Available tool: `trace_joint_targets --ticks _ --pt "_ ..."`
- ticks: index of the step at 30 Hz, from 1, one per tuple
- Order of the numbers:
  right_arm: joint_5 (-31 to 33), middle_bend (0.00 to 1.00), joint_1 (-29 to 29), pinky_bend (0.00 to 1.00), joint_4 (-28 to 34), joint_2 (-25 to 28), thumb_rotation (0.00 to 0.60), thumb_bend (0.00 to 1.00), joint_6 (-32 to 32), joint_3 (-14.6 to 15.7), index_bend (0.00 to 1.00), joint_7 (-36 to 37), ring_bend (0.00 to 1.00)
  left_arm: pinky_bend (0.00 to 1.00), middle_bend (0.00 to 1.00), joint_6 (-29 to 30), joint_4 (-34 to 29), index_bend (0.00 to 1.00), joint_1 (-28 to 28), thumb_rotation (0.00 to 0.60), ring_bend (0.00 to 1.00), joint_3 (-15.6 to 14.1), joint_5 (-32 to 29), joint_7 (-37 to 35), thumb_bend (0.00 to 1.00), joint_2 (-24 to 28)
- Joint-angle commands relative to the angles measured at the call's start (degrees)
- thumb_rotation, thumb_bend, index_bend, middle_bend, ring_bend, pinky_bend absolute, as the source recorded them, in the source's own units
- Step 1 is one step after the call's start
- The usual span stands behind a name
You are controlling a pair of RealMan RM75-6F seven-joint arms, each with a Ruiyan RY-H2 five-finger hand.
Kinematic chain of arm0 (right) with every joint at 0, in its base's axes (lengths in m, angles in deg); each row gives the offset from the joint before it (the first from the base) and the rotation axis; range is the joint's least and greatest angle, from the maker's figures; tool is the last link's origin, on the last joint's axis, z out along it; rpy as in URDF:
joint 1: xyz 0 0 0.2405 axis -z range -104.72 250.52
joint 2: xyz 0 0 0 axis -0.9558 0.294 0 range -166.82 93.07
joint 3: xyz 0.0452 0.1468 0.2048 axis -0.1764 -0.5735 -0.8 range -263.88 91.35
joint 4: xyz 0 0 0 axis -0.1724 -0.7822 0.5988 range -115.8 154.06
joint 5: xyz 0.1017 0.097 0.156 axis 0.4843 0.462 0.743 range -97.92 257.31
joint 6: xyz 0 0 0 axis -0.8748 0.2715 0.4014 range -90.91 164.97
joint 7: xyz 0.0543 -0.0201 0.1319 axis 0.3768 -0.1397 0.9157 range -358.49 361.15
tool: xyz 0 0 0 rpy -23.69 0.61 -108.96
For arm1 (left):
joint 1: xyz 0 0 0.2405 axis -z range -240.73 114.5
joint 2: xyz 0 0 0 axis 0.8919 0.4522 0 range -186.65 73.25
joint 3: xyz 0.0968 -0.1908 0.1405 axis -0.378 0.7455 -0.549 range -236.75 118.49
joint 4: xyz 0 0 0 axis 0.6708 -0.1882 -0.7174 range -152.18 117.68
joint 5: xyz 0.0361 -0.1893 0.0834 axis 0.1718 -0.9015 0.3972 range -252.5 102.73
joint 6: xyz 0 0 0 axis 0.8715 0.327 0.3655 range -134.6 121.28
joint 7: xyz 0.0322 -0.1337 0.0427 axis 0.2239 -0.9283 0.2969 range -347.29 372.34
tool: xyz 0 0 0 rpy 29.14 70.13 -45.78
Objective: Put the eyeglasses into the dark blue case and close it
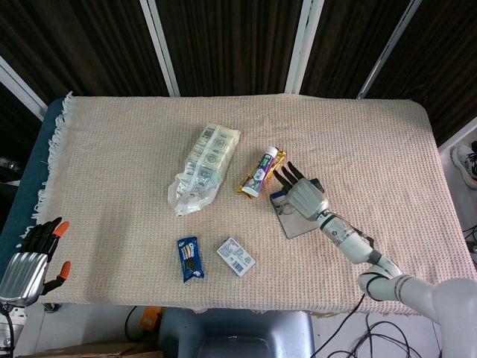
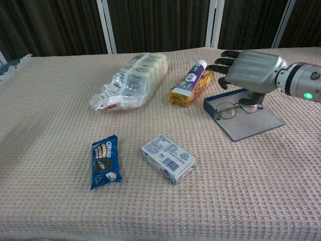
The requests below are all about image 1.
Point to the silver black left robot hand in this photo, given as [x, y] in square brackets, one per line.
[24, 272]

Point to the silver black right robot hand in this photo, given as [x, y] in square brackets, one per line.
[307, 197]

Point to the metal frame eyeglasses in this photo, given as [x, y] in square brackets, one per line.
[285, 205]

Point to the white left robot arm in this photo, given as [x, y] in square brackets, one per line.
[5, 332]

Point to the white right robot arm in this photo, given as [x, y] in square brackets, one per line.
[346, 238]

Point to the grey and blue box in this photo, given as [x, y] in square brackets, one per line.
[298, 225]

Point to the white blue carton box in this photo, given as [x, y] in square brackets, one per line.
[236, 257]

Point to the grey caster wheel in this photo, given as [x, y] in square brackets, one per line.
[52, 307]

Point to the yellow biscuit packet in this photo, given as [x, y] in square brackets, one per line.
[280, 158]

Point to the purple white toothpaste tube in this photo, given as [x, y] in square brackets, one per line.
[261, 173]

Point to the blue padded table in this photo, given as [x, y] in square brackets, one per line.
[26, 179]

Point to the clear bag of cream packs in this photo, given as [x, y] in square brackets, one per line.
[212, 153]

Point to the blue Oreo cookie pack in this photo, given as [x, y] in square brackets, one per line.
[190, 259]

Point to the orange plastic object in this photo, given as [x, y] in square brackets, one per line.
[151, 318]

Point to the beige waffle tablecloth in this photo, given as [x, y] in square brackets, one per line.
[112, 168]

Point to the grey blue robot torso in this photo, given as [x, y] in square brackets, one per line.
[234, 332]

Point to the white sneaker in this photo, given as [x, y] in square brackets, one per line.
[466, 164]

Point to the dark brown curtain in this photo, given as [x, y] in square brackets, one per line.
[234, 41]

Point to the white frame post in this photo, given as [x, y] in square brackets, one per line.
[458, 136]
[387, 52]
[22, 87]
[303, 44]
[160, 44]

